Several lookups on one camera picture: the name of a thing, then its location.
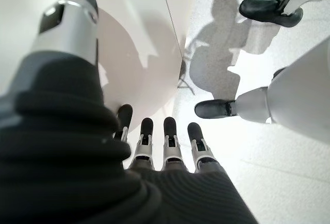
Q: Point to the left robot hand dark glove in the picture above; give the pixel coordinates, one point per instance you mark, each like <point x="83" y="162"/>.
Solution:
<point x="64" y="157"/>

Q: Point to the left black robot foot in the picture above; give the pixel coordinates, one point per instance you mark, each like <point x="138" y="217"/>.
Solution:
<point x="214" y="109"/>

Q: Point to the black robot foot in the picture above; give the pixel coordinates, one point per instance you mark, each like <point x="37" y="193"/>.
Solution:
<point x="263" y="8"/>
<point x="214" y="109"/>

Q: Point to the left white robot leg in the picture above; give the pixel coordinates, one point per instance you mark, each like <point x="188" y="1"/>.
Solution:
<point x="296" y="84"/>

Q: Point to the right black robot foot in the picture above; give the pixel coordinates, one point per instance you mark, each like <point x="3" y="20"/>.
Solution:
<point x="263" y="8"/>

